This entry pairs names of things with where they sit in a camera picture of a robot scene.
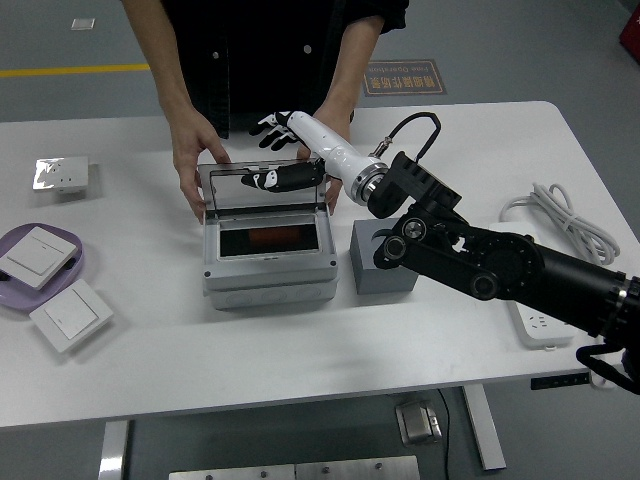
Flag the red object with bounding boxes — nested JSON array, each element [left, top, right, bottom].
[[618, 7, 640, 51]]

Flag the metal base plate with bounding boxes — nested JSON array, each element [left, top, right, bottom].
[[168, 455, 421, 480]]

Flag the person's left hand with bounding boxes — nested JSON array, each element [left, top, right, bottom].
[[296, 103, 356, 217]]

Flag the black floor cable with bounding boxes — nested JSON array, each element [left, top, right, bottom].
[[433, 388, 453, 480]]

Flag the yellow floor tape line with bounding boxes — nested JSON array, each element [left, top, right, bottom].
[[0, 63, 152, 80]]

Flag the black table control panel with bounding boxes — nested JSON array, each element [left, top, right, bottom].
[[530, 371, 591, 392]]

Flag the grey junction box clear lid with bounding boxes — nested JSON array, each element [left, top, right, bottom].
[[195, 158, 338, 312]]

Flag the white wall switch panel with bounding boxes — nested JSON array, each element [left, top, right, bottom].
[[0, 225, 83, 291], [28, 278, 115, 355]]

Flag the purple plastic tray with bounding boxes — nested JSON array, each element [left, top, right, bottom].
[[0, 222, 86, 314]]

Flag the person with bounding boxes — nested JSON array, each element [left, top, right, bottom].
[[158, 0, 412, 140]]

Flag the person's right hand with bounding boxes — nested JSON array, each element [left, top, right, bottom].
[[171, 106, 233, 226]]

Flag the orange cylinder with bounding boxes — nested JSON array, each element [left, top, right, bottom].
[[248, 228, 303, 247]]

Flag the white power strip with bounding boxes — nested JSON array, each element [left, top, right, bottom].
[[487, 221, 578, 351]]

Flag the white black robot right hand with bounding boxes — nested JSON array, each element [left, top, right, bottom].
[[240, 110, 390, 195]]

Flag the brown floor sign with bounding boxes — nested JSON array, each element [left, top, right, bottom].
[[360, 59, 447, 98]]

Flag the white wall socket in wrap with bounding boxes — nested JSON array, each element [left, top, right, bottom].
[[32, 156, 91, 193]]

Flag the white power strip cable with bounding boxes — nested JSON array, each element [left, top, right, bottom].
[[498, 182, 622, 392]]

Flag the metal floor socket box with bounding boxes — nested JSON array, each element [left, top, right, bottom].
[[394, 399, 444, 446]]

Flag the white table leg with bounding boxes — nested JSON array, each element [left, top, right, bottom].
[[97, 419, 131, 480], [460, 385, 507, 472]]

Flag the grey cube block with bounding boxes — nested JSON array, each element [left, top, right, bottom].
[[349, 217, 420, 296]]

